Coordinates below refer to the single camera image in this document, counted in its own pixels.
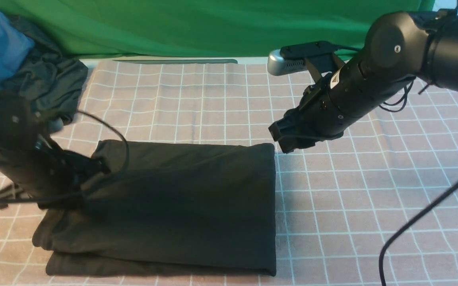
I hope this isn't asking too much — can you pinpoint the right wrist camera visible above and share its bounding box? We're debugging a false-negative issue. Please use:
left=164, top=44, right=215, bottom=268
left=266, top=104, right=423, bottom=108
left=267, top=41, right=345, bottom=84

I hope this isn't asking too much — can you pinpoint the dark gray crumpled garment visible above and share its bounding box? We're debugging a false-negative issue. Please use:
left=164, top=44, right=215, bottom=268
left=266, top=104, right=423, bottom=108
left=2, top=15, right=88, bottom=126

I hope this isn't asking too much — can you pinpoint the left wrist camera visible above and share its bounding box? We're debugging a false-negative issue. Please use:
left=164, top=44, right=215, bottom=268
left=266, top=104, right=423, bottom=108
left=41, top=118, right=64, bottom=135

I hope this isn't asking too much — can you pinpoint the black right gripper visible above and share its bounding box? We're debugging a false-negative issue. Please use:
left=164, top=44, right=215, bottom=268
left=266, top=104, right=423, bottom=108
left=269, top=73, right=373, bottom=153

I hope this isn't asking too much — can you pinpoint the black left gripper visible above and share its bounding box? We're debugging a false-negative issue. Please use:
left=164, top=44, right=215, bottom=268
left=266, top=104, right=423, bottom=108
left=0, top=149, right=111, bottom=210

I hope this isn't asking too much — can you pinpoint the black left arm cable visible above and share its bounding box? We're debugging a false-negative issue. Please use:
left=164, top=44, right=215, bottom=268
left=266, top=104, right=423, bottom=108
left=0, top=110, right=130, bottom=205

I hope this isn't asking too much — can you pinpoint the green backdrop cloth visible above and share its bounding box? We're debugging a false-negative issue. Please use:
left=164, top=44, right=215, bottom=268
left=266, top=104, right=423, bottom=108
left=0, top=0, right=434, bottom=57

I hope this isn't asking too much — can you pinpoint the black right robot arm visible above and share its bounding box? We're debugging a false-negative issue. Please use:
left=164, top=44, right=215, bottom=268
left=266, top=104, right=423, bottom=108
left=268, top=9, right=458, bottom=153

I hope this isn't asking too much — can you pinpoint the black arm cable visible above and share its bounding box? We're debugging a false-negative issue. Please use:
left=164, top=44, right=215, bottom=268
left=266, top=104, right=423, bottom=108
left=0, top=110, right=130, bottom=205
left=379, top=161, right=458, bottom=286

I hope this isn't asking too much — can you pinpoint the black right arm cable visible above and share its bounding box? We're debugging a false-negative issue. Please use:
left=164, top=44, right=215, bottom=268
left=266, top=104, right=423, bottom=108
left=379, top=161, right=458, bottom=286

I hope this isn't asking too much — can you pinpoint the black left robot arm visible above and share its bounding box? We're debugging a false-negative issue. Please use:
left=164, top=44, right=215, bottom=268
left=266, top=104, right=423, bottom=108
left=0, top=90, right=111, bottom=209

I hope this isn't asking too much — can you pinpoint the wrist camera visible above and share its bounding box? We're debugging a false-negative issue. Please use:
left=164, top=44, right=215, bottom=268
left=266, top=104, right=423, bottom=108
left=267, top=41, right=345, bottom=84
left=41, top=118, right=64, bottom=135

